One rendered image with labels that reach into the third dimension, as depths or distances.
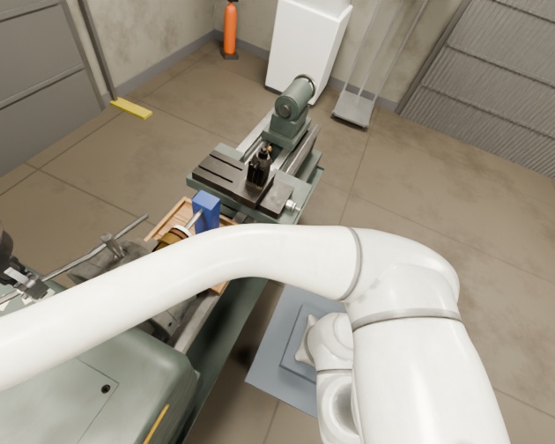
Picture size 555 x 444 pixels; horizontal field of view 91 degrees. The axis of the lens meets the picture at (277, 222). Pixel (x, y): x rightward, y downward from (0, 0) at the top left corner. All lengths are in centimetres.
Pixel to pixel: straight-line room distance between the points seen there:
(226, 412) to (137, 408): 127
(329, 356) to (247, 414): 104
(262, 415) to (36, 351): 168
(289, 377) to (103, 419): 68
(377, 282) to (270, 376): 85
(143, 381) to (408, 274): 51
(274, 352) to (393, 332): 86
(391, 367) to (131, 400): 47
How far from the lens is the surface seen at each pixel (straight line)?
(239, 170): 128
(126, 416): 65
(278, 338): 118
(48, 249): 241
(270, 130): 162
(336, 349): 91
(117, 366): 66
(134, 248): 76
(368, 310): 36
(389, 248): 37
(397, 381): 33
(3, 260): 51
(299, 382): 117
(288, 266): 32
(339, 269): 33
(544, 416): 290
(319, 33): 337
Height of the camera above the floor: 188
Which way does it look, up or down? 54 degrees down
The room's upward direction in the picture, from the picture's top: 19 degrees clockwise
